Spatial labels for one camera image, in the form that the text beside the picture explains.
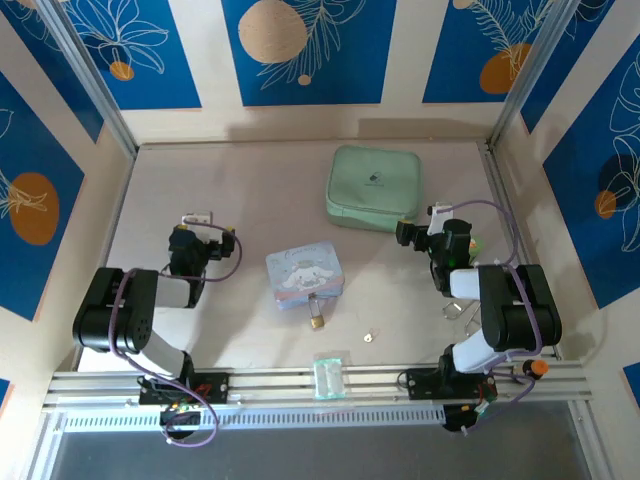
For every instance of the blue cartoon tin box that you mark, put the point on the blue cartoon tin box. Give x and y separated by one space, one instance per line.
305 272

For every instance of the small silver key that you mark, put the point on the small silver key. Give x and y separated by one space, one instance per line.
370 336

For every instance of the small brass padlock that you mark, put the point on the small brass padlock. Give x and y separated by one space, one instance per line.
317 320

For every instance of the small green bottle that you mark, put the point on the small green bottle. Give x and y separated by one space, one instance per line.
477 248

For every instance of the mint green zip case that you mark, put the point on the mint green zip case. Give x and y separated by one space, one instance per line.
375 185

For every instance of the orange knob button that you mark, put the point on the orange knob button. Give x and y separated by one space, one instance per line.
539 367

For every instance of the clear plastic bag white pieces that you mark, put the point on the clear plastic bag white pieces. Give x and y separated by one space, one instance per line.
329 377

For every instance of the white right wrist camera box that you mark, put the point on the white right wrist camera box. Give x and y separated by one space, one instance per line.
440 215

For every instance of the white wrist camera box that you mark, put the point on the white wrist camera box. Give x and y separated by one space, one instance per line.
197 218
440 215

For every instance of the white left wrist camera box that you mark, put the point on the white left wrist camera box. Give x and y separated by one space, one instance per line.
197 218

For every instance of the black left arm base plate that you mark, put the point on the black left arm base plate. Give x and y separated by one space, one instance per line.
210 387

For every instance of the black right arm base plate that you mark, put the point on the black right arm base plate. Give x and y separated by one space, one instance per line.
422 382

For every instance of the aluminium frame rail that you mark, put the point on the aluminium frame rail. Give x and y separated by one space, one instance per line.
280 385

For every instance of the aluminium corner post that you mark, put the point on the aluminium corner post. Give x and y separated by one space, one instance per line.
525 75
95 85

